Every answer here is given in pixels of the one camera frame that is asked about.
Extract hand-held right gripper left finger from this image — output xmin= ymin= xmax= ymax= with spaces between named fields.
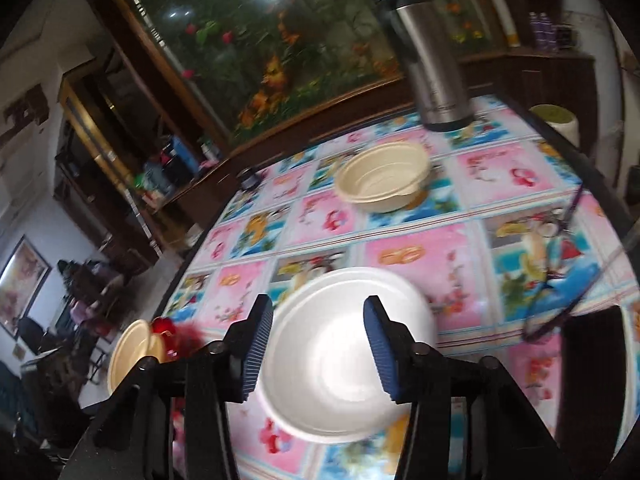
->
xmin=60 ymin=294 xmax=275 ymax=480

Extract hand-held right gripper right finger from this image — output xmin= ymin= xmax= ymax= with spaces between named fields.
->
xmin=363 ymin=295 xmax=566 ymax=480

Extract white foam bowl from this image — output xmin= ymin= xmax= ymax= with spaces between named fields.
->
xmin=256 ymin=267 xmax=441 ymax=445

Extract red gold-rimmed scalloped plate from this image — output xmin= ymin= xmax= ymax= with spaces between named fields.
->
xmin=150 ymin=316 xmax=203 ymax=363

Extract beige paper bowl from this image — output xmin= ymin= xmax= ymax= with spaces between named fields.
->
xmin=333 ymin=141 xmax=432 ymax=213
xmin=106 ymin=319 xmax=166 ymax=396

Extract purple eyeglasses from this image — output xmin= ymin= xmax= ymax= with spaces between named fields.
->
xmin=522 ymin=182 xmax=640 ymax=345

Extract blue bottle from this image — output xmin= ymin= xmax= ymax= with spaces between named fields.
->
xmin=175 ymin=141 xmax=200 ymax=178

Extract black flat rectangular object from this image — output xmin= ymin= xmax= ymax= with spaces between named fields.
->
xmin=562 ymin=305 xmax=623 ymax=461

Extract white bucket with green lid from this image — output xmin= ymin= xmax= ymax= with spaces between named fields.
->
xmin=529 ymin=104 xmax=581 ymax=148

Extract stainless steel thermos flask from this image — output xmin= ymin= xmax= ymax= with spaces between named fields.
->
xmin=369 ymin=0 xmax=475 ymax=132

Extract framed wall picture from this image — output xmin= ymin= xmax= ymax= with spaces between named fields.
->
xmin=0 ymin=234 xmax=53 ymax=341

